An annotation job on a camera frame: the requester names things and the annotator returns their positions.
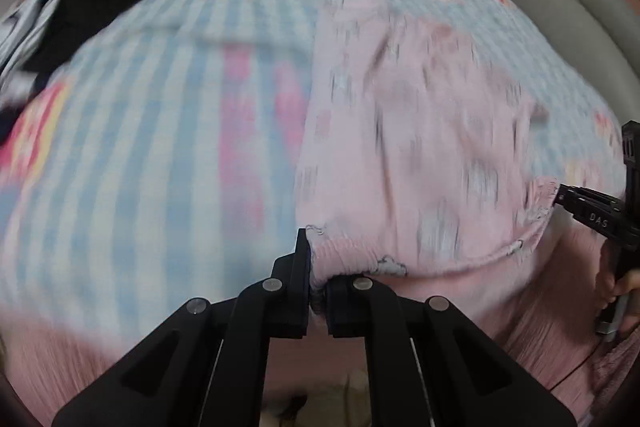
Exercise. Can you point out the pink printed pajama pants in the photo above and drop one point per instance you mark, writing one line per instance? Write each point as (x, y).
(400, 132)

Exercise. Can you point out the person's pink robe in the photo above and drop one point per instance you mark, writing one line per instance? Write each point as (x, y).
(540, 297)

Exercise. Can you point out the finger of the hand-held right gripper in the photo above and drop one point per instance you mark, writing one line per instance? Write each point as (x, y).
(575, 199)

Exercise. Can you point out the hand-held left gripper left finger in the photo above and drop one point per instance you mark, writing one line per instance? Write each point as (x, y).
(300, 287)

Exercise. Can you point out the blue checkered printed blanket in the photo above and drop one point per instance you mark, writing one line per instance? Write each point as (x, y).
(175, 132)

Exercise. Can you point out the navy garment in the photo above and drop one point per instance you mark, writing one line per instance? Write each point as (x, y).
(7, 124)

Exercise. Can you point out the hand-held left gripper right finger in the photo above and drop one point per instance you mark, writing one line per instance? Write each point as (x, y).
(342, 307)

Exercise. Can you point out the white striped garment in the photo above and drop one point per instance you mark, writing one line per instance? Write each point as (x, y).
(25, 32)

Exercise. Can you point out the person's right hand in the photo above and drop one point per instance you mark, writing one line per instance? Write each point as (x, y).
(606, 282)

